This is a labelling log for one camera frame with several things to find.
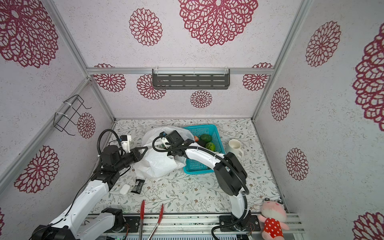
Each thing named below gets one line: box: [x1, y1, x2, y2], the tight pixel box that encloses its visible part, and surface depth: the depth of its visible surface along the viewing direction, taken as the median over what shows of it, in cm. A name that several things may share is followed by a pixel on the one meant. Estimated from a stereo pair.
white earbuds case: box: [119, 184, 131, 195], surface depth 86 cm
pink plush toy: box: [257, 197, 290, 240], surface depth 72 cm
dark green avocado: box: [200, 134, 212, 143], surface depth 106 cm
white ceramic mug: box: [226, 139, 244, 158], surface depth 97 cm
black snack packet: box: [130, 179, 145, 194], surface depth 87 cm
